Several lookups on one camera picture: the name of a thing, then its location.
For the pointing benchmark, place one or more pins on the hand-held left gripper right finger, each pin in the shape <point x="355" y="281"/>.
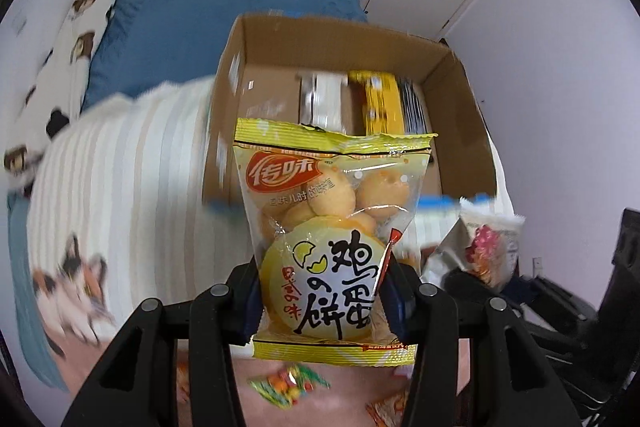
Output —
<point x="392" y="307"/>

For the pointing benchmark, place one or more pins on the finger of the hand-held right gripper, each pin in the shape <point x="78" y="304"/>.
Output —
<point x="472" y="282"/>

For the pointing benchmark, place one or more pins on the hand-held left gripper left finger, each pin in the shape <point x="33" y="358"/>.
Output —
<point x="250" y="307"/>

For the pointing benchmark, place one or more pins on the white snack packet red print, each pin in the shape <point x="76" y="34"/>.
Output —
<point x="480" y="242"/>

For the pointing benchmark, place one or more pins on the yellow egg cake snack packet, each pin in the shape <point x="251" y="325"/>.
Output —
<point x="325" y="217"/>

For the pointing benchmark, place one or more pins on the cardboard box with blue-green print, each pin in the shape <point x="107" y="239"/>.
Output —
<point x="465" y="107"/>

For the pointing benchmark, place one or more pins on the colourful candy packet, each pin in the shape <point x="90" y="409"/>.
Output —
<point x="287" y="384"/>

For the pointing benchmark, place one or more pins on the orange snack packet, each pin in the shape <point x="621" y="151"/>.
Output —
<point x="183" y="377"/>
<point x="392" y="409"/>

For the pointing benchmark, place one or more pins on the black chair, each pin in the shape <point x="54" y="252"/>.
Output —
<point x="615" y="307"/>

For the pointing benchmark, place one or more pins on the dark snack packets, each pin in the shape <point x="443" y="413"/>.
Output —
<point x="414" y="107"/>

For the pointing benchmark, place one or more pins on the striped cat-print blanket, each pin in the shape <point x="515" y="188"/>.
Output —
<point x="125" y="157"/>

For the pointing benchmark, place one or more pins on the yellow snack packets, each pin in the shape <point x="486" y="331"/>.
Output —
<point x="375" y="102"/>

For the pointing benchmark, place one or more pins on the white snack packets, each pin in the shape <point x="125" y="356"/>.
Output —
<point x="322" y="99"/>

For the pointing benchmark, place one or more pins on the blue pillow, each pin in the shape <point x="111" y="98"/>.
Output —
<point x="200" y="22"/>

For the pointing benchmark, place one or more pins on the cat print body pillow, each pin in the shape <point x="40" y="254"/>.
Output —
<point x="75" y="52"/>

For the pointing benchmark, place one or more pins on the white wall socket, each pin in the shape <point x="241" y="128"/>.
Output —
<point x="538" y="267"/>

